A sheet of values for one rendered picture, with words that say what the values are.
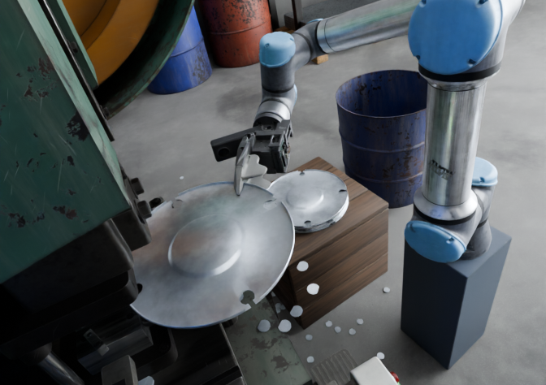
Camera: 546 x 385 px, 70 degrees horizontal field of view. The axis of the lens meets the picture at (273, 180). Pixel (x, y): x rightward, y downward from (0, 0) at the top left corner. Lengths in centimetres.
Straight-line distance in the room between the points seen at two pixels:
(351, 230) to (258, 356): 67
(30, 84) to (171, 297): 41
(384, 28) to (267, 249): 48
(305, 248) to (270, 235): 57
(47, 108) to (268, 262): 40
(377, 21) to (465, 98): 25
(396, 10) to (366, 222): 70
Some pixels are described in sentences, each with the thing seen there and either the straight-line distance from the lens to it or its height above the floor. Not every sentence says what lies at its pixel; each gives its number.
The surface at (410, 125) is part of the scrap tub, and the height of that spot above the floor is 43.
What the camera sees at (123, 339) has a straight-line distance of 62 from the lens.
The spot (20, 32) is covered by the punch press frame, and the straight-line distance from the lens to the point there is 27.
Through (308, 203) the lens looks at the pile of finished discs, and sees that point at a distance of 129.
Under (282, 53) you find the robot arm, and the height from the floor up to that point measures 96.
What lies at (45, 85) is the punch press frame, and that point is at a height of 117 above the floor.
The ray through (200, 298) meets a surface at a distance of 59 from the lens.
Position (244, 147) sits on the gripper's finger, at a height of 85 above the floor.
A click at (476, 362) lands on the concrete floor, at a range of 143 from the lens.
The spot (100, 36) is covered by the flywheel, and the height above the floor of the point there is 107.
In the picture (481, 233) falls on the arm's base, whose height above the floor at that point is 51.
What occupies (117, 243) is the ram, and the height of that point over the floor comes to 94.
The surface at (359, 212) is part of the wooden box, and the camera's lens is 129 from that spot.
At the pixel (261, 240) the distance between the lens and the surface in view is 63.
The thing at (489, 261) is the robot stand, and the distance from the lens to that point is 108.
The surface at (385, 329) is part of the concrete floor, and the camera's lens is 144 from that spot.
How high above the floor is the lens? 124
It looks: 37 degrees down
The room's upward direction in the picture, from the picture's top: 13 degrees counter-clockwise
